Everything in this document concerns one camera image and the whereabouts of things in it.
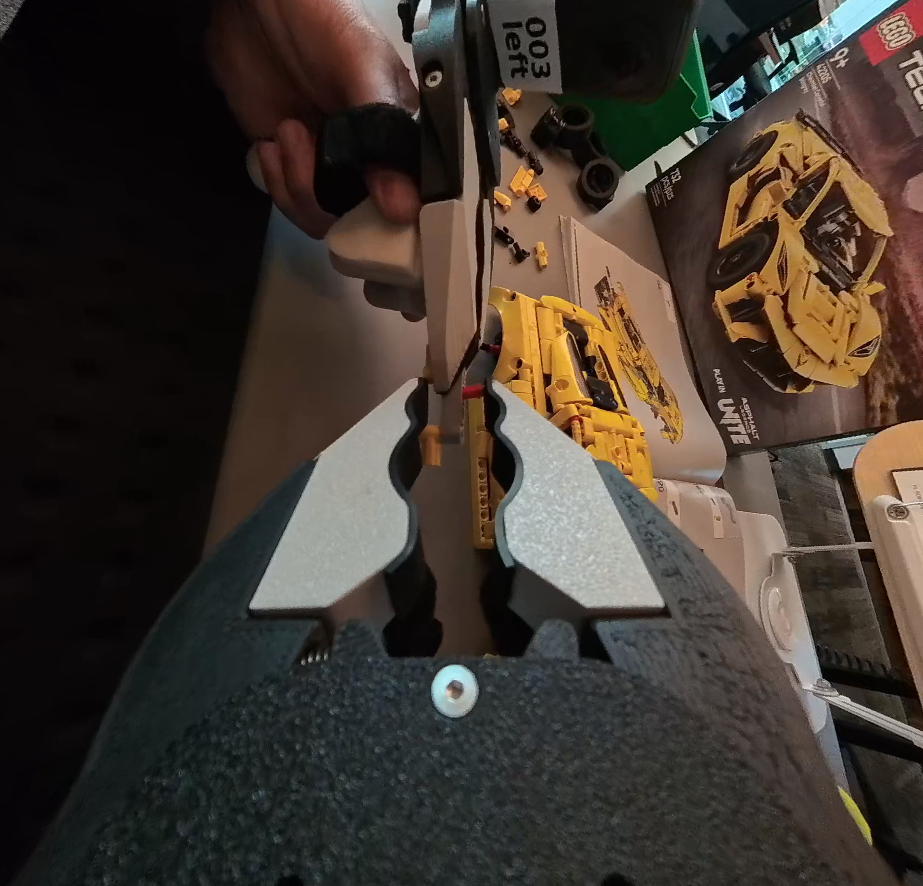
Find yellow paper scrap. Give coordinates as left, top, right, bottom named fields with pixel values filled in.
left=840, top=788, right=873, bottom=847

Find green plastic bin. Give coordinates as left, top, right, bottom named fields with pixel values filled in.
left=573, top=32, right=715, bottom=173

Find person's left hand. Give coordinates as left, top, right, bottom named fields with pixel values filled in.
left=205, top=0, right=423, bottom=242

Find grey desk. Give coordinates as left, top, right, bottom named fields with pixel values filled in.
left=202, top=72, right=852, bottom=786

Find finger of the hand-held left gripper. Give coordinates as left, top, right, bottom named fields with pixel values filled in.
left=418, top=196, right=483, bottom=397
left=460, top=99, right=500, bottom=395

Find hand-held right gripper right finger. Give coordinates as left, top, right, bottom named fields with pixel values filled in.
left=483, top=380, right=666, bottom=616

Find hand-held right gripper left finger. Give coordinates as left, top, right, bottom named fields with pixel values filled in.
left=249, top=378, right=429, bottom=615

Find grey perforated beam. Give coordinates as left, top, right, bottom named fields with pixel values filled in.
left=431, top=389, right=468, bottom=446

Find building instruction booklet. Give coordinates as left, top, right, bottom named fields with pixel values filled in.
left=559, top=216, right=744, bottom=541

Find pile of yellow black pieces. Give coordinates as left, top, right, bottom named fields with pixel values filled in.
left=494, top=86, right=552, bottom=271

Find dark perforated panel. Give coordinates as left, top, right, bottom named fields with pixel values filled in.
left=0, top=0, right=275, bottom=886

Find yellow brick toy car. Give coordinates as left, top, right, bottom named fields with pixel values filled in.
left=469, top=288, right=661, bottom=550

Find toy car set box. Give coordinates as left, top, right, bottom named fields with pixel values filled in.
left=645, top=7, right=923, bottom=458

